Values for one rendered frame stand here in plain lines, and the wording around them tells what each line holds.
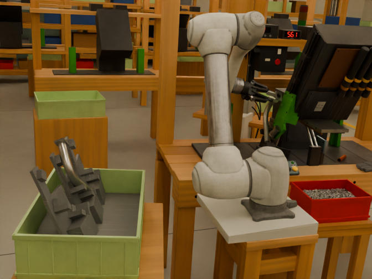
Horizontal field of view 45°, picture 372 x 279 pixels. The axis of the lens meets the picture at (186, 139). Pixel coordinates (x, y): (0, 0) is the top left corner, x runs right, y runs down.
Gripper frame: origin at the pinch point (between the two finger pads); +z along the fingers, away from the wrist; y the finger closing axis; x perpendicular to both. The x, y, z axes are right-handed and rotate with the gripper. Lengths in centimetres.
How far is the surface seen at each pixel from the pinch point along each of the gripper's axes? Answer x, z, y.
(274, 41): -11.0, -5.1, 29.5
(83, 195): -4, -94, -80
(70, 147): -9, -103, -63
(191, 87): 32, -37, 15
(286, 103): -5.2, 5.2, -6.1
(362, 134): 25, 86, 11
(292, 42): -13.1, 5.8, 31.7
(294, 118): -3.8, 10.8, -13.0
